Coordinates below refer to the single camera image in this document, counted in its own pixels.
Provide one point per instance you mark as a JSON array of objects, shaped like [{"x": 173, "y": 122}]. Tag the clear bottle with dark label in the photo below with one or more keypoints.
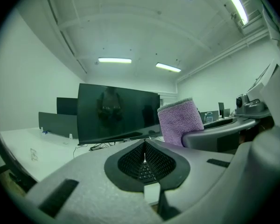
[{"x": 208, "y": 118}]

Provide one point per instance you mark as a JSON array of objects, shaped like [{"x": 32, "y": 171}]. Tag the purple cloth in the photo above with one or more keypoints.
[{"x": 179, "y": 120}]

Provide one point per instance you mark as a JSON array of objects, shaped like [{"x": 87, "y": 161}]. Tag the white ceiling pipe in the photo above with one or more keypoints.
[{"x": 224, "y": 55}]

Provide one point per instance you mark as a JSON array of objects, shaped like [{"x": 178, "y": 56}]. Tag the long ceiling light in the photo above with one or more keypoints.
[
  {"x": 168, "y": 67},
  {"x": 114, "y": 60},
  {"x": 235, "y": 3}
]

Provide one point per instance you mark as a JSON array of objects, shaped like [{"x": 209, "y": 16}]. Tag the white ceiling air vent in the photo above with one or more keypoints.
[{"x": 254, "y": 22}]

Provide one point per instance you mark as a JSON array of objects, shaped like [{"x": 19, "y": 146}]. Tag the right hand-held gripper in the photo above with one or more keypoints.
[{"x": 270, "y": 94}]

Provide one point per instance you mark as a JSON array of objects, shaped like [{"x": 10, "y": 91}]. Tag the flat black monitor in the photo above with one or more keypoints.
[{"x": 66, "y": 106}]

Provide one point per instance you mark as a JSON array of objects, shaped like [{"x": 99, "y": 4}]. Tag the large curved black monitor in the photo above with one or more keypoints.
[{"x": 130, "y": 111}]

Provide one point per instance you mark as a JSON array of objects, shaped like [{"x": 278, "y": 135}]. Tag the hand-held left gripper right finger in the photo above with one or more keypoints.
[{"x": 200, "y": 171}]

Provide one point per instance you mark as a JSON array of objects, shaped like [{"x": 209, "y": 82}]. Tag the black mesh swivel chair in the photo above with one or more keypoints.
[{"x": 21, "y": 178}]

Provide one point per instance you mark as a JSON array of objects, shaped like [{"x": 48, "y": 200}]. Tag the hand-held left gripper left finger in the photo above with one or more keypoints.
[{"x": 88, "y": 171}]

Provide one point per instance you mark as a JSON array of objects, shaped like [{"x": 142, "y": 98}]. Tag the gray desk divider panel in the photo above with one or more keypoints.
[
  {"x": 58, "y": 125},
  {"x": 215, "y": 115}
]

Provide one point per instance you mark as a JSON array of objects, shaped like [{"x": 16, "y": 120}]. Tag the clear crumpled wrapper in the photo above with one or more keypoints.
[{"x": 34, "y": 155}]

